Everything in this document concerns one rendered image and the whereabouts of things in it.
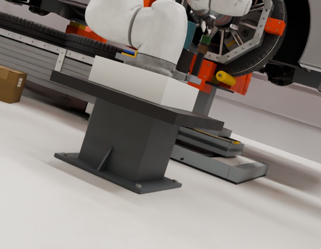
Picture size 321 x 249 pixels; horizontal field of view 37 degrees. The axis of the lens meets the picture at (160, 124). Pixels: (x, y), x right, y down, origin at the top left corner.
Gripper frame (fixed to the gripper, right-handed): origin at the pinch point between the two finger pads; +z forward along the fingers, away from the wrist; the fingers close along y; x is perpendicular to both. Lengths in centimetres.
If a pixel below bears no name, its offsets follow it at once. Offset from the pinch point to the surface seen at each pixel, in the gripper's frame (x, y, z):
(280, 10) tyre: -34, -27, 29
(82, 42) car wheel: 11, 89, 51
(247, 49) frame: -6.2, -17.7, 28.2
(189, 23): -7.1, 15.0, 17.9
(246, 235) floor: 90, -57, -63
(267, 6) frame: -30.3, -21.1, 21.1
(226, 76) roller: 9.7, -11.2, 36.1
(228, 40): -29, 6, 78
